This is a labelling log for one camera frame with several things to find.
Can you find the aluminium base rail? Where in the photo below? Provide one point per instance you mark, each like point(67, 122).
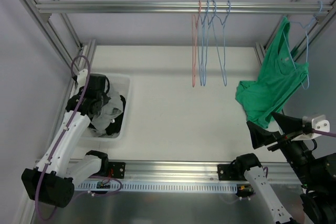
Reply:
point(196, 172)

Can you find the dark grey tank top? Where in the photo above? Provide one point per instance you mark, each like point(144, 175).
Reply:
point(110, 112)

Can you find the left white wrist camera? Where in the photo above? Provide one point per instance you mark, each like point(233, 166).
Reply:
point(80, 78)

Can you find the white tank top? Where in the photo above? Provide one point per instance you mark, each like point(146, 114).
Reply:
point(109, 122)

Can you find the black tank top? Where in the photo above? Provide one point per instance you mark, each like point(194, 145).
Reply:
point(114, 128)

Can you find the white plastic basket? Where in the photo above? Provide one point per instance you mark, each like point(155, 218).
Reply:
point(123, 84)

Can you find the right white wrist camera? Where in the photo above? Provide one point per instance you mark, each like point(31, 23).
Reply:
point(313, 127)

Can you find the white slotted cable duct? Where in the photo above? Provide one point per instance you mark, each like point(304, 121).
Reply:
point(159, 187)

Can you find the green tank top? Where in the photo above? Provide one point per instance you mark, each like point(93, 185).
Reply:
point(279, 78)

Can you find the aluminium frame posts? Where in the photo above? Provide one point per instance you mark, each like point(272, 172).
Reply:
point(49, 31)

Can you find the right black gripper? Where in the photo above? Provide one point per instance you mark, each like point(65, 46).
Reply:
point(279, 138)

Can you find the aluminium hanging rail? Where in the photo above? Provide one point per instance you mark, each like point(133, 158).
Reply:
point(129, 7)

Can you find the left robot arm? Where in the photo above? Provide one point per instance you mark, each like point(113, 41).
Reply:
point(52, 181)

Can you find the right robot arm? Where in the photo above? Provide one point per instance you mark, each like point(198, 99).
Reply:
point(316, 176)

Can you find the pink hanger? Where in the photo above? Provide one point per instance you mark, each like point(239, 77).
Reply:
point(195, 20)

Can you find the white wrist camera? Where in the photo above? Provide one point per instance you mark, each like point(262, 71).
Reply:
point(80, 78)
point(313, 127)

